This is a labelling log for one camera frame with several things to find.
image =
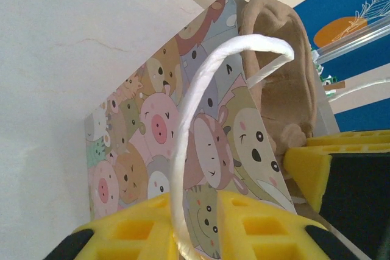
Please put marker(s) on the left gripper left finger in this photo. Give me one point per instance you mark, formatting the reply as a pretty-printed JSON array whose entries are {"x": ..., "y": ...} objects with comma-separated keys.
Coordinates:
[{"x": 131, "y": 232}]

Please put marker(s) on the brown cardboard cup carrier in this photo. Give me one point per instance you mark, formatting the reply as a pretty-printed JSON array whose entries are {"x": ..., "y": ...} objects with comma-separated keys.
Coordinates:
[{"x": 283, "y": 74}]

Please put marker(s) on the aluminium corner post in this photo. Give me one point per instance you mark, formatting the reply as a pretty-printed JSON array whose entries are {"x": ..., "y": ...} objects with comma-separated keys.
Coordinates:
[{"x": 365, "y": 39}]

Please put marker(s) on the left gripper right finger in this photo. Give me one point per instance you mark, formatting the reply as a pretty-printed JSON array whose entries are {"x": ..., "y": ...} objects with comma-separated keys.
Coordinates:
[{"x": 262, "y": 235}]

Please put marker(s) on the green white stirrer packets bundle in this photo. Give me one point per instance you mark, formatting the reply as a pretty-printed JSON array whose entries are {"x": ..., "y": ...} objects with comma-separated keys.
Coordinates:
[{"x": 326, "y": 80}]

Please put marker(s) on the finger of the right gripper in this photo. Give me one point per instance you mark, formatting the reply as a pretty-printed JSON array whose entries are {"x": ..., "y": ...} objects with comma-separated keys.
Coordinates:
[{"x": 307, "y": 174}]

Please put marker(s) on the paper bag with animal print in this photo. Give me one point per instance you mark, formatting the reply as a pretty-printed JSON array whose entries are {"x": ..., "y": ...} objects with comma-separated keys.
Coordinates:
[{"x": 158, "y": 126}]

